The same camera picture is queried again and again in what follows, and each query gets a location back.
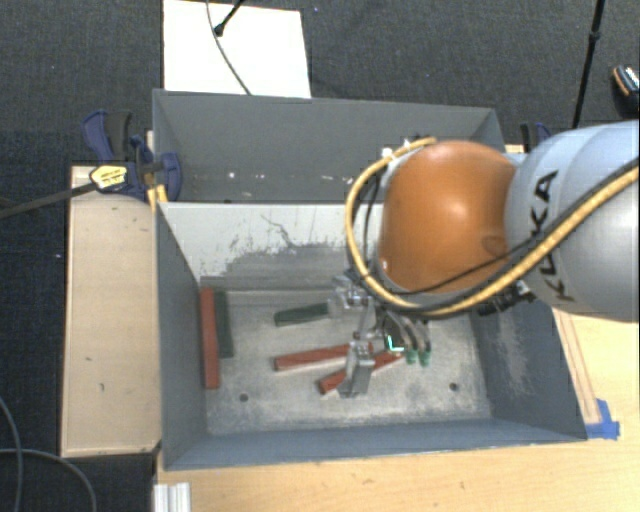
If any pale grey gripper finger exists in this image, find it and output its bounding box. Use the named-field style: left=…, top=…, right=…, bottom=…
left=337, top=343, right=359, bottom=400
left=355, top=347, right=376, bottom=396

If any red-brown flat block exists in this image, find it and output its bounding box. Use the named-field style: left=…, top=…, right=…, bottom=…
left=199, top=286, right=222, bottom=391
left=318, top=350, right=404, bottom=396
left=272, top=344, right=352, bottom=373

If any dark green flat block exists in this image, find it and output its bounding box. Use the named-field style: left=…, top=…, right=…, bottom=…
left=273, top=302, right=332, bottom=328

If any grey metal bin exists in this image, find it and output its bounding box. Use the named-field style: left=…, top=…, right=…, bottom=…
left=151, top=88, right=589, bottom=473

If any pale wood board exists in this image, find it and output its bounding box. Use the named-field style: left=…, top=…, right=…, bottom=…
left=59, top=164, right=164, bottom=459

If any black cylinder on white bracket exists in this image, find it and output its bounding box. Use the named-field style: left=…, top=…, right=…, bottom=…
left=476, top=285, right=537, bottom=317

